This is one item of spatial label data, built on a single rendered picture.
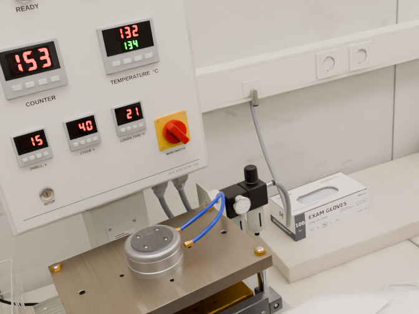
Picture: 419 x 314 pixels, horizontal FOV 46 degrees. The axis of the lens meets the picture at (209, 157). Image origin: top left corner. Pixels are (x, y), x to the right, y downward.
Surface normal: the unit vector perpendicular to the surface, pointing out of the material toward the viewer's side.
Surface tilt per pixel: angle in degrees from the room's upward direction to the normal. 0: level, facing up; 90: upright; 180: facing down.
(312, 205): 5
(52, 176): 90
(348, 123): 90
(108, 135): 90
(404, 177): 0
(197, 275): 0
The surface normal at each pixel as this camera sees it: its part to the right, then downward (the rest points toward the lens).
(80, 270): -0.13, -0.90
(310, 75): 0.36, 0.36
